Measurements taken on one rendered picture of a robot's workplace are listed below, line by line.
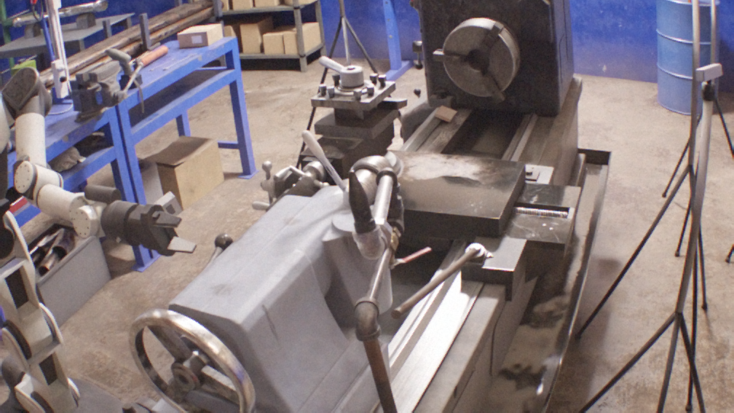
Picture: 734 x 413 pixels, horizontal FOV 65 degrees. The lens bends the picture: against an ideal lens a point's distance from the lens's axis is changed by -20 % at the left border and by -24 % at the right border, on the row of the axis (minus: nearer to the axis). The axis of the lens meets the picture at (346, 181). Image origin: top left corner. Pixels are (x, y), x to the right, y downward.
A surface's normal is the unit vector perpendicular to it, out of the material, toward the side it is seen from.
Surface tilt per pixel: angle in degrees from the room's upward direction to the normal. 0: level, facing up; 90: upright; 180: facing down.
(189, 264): 0
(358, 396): 90
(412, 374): 0
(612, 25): 90
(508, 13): 90
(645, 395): 0
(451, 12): 90
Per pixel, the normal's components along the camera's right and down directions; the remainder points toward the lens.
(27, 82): 0.08, -0.35
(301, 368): 0.81, -0.22
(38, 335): 0.84, 0.08
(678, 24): -0.73, 0.36
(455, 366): -0.11, -0.90
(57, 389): 0.22, -0.78
